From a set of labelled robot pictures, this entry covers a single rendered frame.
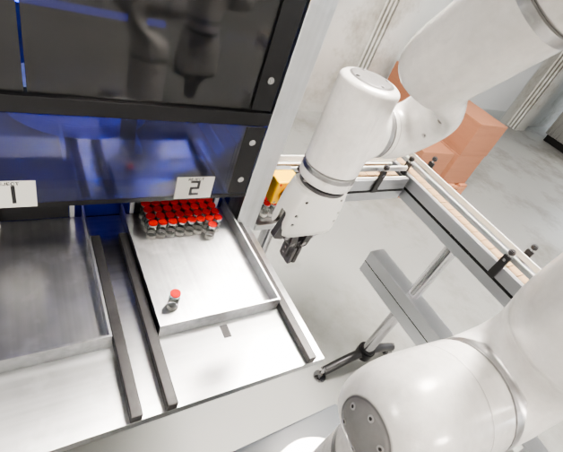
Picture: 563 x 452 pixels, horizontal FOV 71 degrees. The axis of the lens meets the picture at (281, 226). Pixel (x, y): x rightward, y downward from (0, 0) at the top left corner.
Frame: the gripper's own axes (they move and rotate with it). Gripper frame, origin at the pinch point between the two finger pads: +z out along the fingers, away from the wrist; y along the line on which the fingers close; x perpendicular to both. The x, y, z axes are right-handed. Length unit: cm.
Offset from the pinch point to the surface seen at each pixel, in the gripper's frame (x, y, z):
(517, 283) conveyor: 11, -82, 17
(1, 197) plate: -28, 42, 9
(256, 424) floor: -4, -30, 110
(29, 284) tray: -18.4, 39.4, 22.2
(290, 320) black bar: 2.7, -6.7, 20.3
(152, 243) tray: -25.4, 15.2, 22.2
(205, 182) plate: -27.9, 4.7, 6.9
